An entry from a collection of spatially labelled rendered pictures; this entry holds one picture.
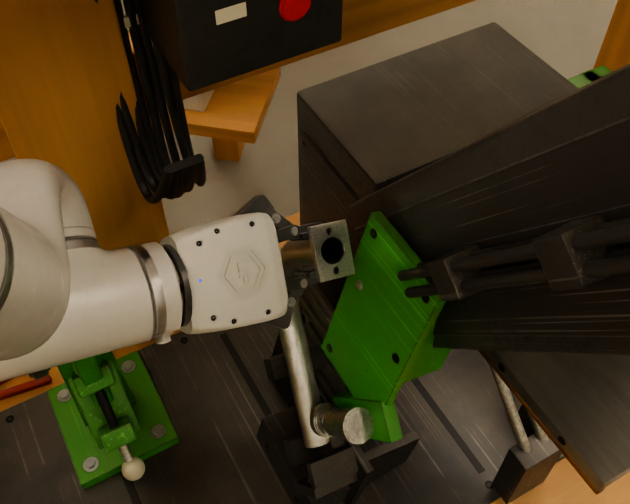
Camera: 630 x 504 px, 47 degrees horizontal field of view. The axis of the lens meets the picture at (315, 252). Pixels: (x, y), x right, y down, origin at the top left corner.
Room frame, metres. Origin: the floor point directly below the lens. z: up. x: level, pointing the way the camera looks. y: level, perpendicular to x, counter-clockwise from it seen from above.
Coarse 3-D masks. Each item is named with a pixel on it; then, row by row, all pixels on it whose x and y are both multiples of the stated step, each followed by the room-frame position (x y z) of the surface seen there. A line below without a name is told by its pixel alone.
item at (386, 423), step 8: (344, 392) 0.40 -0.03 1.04; (336, 400) 0.39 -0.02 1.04; (344, 400) 0.38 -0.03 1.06; (352, 400) 0.37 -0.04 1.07; (360, 400) 0.37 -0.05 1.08; (368, 400) 0.36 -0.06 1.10; (376, 400) 0.36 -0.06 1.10; (368, 408) 0.36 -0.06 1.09; (376, 408) 0.35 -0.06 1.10; (384, 408) 0.35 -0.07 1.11; (392, 408) 0.35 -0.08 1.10; (376, 416) 0.34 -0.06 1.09; (384, 416) 0.34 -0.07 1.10; (392, 416) 0.34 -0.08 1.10; (376, 424) 0.34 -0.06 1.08; (384, 424) 0.33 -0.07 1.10; (392, 424) 0.33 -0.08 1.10; (376, 432) 0.33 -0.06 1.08; (384, 432) 0.33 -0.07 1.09; (392, 432) 0.33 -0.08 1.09; (400, 432) 0.33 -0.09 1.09; (384, 440) 0.32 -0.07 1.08; (392, 440) 0.32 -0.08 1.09
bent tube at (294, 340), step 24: (312, 240) 0.45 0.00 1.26; (336, 240) 0.46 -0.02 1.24; (288, 264) 0.48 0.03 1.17; (312, 264) 0.45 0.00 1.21; (336, 264) 0.44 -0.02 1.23; (288, 336) 0.45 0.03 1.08; (288, 360) 0.43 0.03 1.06; (312, 384) 0.41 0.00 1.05; (312, 408) 0.38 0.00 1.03; (312, 432) 0.36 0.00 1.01
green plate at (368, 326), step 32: (384, 224) 0.45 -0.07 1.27; (384, 256) 0.43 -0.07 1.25; (416, 256) 0.42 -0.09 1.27; (352, 288) 0.44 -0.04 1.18; (384, 288) 0.42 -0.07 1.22; (352, 320) 0.43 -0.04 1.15; (384, 320) 0.40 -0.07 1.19; (416, 320) 0.37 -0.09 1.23; (352, 352) 0.41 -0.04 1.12; (384, 352) 0.38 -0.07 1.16; (416, 352) 0.36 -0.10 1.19; (448, 352) 0.40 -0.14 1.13; (352, 384) 0.39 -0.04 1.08; (384, 384) 0.36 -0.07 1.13
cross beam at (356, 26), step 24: (360, 0) 0.87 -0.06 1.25; (384, 0) 0.89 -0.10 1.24; (408, 0) 0.91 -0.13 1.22; (432, 0) 0.93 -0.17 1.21; (456, 0) 0.96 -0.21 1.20; (360, 24) 0.87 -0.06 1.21; (384, 24) 0.89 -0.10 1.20; (144, 96) 0.72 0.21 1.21; (192, 96) 0.75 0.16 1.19; (0, 144) 0.63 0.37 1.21
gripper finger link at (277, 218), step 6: (270, 216) 0.46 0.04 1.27; (276, 216) 0.46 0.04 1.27; (282, 216) 0.47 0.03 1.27; (276, 222) 0.46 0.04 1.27; (282, 222) 0.46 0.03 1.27; (288, 222) 0.46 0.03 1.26; (318, 222) 0.48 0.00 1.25; (276, 228) 0.46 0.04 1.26; (300, 228) 0.46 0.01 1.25; (306, 228) 0.47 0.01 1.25; (300, 234) 0.46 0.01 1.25; (306, 234) 0.46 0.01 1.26; (294, 240) 0.46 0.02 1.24; (300, 240) 0.45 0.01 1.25
